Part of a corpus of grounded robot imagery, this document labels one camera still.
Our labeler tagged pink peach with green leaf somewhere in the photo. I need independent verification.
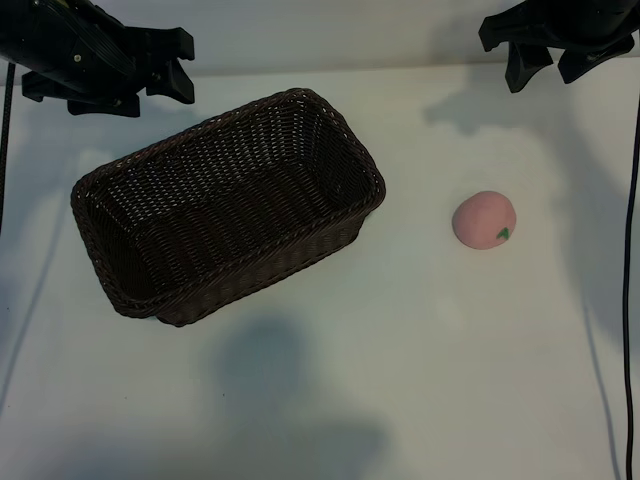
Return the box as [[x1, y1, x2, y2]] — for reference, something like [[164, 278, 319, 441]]
[[452, 189, 519, 250]]

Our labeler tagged black smooth cable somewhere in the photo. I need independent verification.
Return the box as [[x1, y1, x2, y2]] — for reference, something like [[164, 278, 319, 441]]
[[621, 89, 640, 480]]

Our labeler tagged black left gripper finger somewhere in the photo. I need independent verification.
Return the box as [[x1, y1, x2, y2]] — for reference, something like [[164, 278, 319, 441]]
[[143, 60, 196, 104], [144, 27, 196, 66]]

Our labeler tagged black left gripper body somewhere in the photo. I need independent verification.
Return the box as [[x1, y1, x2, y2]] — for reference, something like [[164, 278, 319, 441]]
[[14, 0, 151, 118]]

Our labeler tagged dark brown wicker basket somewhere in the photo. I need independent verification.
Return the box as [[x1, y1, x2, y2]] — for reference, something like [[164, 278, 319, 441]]
[[69, 87, 389, 329]]

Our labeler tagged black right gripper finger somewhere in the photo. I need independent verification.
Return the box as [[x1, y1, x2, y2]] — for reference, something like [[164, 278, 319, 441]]
[[478, 4, 549, 52], [504, 42, 554, 94]]

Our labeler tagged black braided cable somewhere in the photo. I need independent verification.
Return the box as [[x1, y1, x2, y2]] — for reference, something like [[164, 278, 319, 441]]
[[0, 62, 17, 236]]

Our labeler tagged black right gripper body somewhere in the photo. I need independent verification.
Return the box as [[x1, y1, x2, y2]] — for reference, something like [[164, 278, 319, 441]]
[[522, 0, 640, 85]]

